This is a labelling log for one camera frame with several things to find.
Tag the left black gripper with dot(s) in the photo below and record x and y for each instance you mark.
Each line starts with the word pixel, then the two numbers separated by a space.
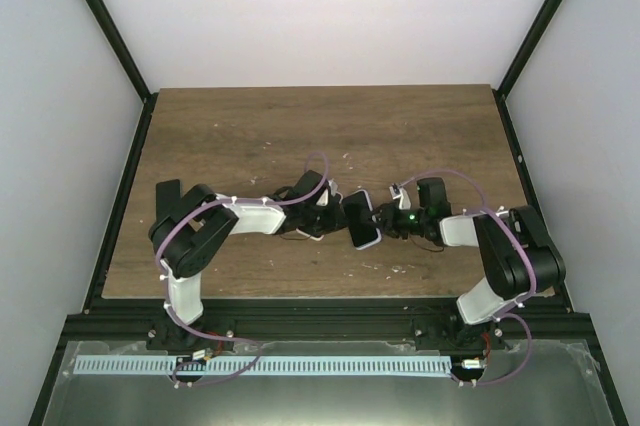
pixel 336 221

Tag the black phone green edge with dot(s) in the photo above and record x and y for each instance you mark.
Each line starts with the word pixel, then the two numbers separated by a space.
pixel 361 220

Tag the right black frame post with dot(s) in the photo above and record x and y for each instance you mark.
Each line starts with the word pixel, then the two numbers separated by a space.
pixel 534 34

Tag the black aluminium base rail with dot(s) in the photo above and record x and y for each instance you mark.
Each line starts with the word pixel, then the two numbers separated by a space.
pixel 431 322

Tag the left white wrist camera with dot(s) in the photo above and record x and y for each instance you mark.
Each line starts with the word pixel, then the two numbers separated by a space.
pixel 329 194

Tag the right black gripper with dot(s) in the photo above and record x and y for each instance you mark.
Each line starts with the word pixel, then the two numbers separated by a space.
pixel 387 220

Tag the light blue slotted cable duct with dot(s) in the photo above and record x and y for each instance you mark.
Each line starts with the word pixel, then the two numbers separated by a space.
pixel 404 366

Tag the black phone teal edge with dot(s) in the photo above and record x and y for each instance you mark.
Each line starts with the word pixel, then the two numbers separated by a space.
pixel 167 193

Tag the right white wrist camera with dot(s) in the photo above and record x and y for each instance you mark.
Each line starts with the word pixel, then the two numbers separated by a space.
pixel 400 197

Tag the black frame post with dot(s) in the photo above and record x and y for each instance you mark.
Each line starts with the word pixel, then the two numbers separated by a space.
pixel 534 34
pixel 119 47

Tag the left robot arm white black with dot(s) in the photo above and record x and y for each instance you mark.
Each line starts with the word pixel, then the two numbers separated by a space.
pixel 191 227

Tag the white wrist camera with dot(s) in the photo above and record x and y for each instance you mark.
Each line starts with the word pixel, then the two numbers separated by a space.
pixel 400 197
pixel 329 194

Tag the left black frame post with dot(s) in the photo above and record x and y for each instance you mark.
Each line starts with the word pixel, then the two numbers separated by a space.
pixel 119 47

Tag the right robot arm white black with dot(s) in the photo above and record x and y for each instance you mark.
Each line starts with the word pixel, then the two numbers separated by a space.
pixel 519 257

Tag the beige phone case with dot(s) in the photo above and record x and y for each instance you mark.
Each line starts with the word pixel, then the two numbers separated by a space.
pixel 311 234

